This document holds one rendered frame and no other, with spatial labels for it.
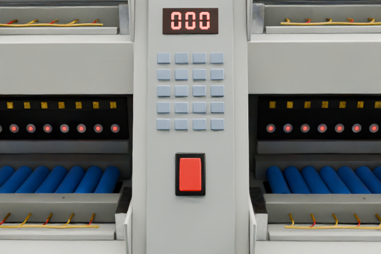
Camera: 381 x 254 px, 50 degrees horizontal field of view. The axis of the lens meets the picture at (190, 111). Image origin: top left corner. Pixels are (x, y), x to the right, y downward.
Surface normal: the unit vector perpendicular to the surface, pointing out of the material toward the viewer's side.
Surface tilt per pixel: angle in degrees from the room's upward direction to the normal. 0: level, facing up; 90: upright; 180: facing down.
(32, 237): 113
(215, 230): 90
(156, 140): 90
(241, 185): 90
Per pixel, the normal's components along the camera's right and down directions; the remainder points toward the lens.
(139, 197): -0.02, -0.09
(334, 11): -0.01, 0.30
